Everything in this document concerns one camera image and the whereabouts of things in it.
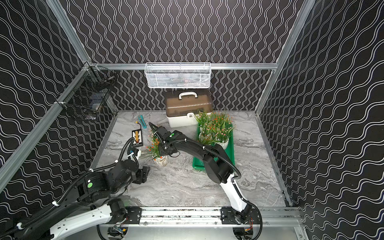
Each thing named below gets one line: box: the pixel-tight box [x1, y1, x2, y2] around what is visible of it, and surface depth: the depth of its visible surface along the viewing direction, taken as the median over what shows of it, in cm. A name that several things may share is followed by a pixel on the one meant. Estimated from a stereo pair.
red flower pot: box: [139, 129, 169, 167], surface depth 89 cm
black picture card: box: [132, 129, 144, 148], surface depth 105 cm
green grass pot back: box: [214, 125, 235, 150], surface depth 94 cm
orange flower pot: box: [209, 111, 234, 133], surface depth 96 cm
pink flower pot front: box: [194, 109, 212, 135], surface depth 100 cm
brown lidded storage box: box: [165, 89, 213, 128], surface depth 103 cm
